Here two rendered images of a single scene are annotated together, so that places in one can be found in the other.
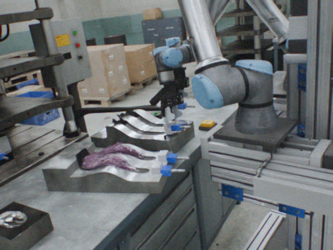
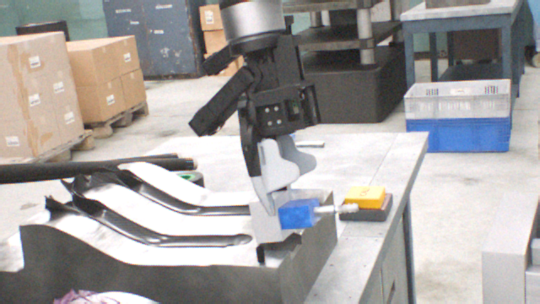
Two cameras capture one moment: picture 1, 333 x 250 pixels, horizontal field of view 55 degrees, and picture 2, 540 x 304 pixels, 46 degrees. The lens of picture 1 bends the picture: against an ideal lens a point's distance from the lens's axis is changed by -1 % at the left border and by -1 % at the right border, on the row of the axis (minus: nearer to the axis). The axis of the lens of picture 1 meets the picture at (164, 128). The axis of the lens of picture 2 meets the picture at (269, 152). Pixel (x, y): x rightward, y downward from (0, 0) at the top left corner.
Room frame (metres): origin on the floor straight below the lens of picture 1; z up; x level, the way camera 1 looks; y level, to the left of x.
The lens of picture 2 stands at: (0.70, 0.13, 1.23)
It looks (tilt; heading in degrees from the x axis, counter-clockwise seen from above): 16 degrees down; 348
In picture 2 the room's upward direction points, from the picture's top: 7 degrees counter-clockwise
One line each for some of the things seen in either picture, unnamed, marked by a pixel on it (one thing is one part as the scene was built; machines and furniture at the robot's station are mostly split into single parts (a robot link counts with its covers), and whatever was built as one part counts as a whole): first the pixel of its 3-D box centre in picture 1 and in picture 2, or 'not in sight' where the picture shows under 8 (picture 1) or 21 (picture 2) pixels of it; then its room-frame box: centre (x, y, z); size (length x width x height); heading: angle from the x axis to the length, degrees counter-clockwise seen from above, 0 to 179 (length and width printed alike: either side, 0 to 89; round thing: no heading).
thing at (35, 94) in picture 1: (33, 101); not in sight; (5.01, 1.99, 0.32); 0.60 x 0.41 x 0.22; 59
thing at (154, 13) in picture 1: (152, 13); not in sight; (9.07, -0.09, 1.26); 0.42 x 0.33 x 0.29; 53
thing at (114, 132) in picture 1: (140, 129); (151, 231); (1.62, 0.13, 0.87); 0.50 x 0.26 x 0.14; 56
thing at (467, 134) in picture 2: not in sight; (459, 127); (4.26, -1.85, 0.11); 0.61 x 0.41 x 0.22; 53
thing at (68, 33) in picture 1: (80, 127); not in sight; (2.19, 0.59, 0.74); 0.31 x 0.22 x 1.47; 146
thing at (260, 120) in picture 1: (255, 112); not in sight; (1.05, -0.32, 1.09); 0.15 x 0.15 x 0.10
